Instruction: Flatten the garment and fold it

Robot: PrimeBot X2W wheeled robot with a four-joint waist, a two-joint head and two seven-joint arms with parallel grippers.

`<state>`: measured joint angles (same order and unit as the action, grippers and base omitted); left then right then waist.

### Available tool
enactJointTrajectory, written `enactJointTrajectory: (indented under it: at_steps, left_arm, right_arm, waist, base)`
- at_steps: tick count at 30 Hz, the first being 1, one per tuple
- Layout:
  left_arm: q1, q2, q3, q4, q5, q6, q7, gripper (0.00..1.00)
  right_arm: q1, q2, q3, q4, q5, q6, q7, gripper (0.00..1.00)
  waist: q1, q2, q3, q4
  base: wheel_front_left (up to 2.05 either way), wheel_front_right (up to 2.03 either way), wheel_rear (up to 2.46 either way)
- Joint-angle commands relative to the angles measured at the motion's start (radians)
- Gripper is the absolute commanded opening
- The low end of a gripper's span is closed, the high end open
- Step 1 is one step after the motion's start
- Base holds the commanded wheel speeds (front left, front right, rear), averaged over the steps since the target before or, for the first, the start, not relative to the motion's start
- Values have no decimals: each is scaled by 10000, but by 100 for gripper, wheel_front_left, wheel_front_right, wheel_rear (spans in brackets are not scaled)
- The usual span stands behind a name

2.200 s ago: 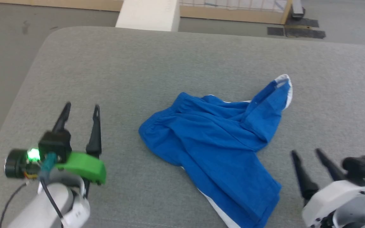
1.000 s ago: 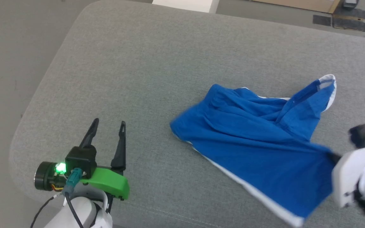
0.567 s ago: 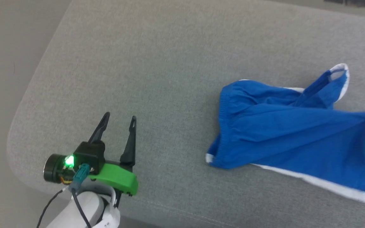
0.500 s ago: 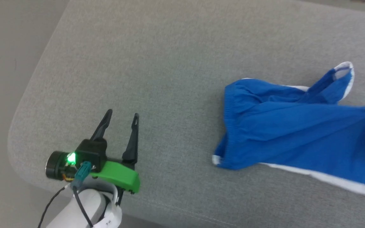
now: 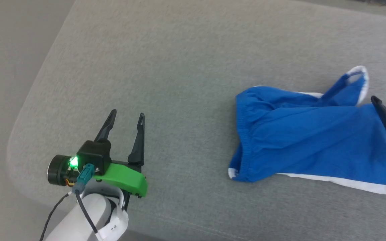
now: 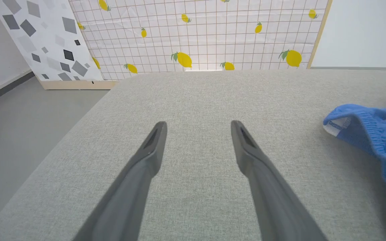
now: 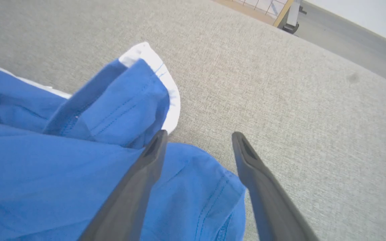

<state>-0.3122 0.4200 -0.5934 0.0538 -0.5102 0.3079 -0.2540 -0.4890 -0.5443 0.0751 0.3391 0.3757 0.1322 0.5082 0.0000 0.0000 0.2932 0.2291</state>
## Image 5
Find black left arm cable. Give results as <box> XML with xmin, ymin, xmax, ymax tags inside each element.
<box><xmin>38</xmin><ymin>163</ymin><xmax>99</xmax><ymax>241</ymax></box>

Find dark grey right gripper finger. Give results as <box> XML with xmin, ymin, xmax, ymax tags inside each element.
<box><xmin>370</xmin><ymin>95</ymin><xmax>386</xmax><ymax>132</ymax></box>

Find blue shorts with white trim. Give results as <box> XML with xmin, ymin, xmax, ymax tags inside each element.
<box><xmin>228</xmin><ymin>66</ymin><xmax>386</xmax><ymax>197</ymax></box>

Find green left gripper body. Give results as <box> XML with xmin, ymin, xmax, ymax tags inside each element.
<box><xmin>47</xmin><ymin>154</ymin><xmax>148</xmax><ymax>198</ymax></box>

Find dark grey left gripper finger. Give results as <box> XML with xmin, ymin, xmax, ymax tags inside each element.
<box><xmin>94</xmin><ymin>109</ymin><xmax>117</xmax><ymax>143</ymax></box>
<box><xmin>127</xmin><ymin>113</ymin><xmax>145</xmax><ymax>167</ymax></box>

